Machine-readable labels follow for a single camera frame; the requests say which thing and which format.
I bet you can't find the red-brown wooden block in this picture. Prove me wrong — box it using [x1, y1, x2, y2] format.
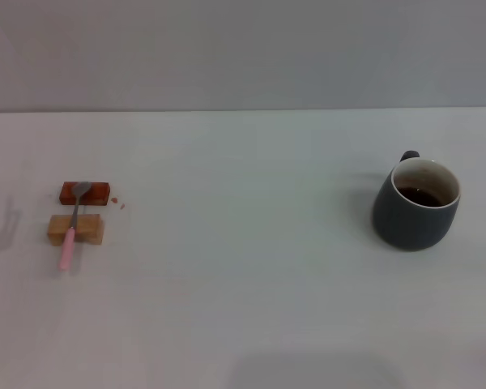
[59, 181, 111, 207]

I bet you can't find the pink handled metal spoon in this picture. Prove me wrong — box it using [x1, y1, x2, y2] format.
[58, 181, 92, 271]

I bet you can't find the grey ceramic mug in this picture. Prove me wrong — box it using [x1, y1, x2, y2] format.
[372, 150, 462, 251]

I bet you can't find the light wooden bridge block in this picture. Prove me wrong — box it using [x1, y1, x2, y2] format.
[47, 214, 105, 246]

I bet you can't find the dark coffee liquid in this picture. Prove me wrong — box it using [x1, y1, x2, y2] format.
[399, 186, 448, 207]

